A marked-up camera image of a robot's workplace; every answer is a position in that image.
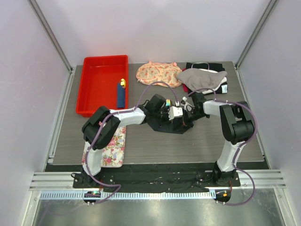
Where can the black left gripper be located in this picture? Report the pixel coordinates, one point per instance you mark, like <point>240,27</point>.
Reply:
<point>166,109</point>

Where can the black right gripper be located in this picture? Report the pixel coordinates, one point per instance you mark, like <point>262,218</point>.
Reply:
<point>185,116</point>

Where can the iridescent rainbow fork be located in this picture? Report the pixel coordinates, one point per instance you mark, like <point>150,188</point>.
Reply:
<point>168,103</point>

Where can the dark navy paper napkin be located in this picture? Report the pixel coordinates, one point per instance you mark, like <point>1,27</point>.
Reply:
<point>175,126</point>

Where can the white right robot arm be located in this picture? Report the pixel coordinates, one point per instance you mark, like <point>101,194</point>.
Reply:
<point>239,126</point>

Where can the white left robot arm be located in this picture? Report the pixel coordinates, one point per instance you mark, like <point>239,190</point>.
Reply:
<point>106,129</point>

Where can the grey cloth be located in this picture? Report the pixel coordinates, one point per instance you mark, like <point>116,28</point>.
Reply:
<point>195,79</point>

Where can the white cloth with print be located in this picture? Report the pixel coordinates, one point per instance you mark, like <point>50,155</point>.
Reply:
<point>222,88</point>

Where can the orange patterned cloth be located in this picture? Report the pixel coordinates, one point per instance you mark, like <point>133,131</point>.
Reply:
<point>164,72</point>

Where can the black cloth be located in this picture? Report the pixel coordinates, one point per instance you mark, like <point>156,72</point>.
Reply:
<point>217,67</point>

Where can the floral rectangular tray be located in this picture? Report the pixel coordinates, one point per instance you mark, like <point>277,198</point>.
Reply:
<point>112,155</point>

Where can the red plastic bin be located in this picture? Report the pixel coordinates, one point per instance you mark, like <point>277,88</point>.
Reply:
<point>99,82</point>

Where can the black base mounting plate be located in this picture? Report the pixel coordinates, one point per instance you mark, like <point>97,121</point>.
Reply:
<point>150,178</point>

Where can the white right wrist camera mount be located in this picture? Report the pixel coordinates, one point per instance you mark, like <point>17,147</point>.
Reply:
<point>186,106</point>

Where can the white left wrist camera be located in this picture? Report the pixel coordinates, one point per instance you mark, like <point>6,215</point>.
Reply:
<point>175,112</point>

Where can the white slotted cable duct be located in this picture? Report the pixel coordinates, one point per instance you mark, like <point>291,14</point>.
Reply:
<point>94,195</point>

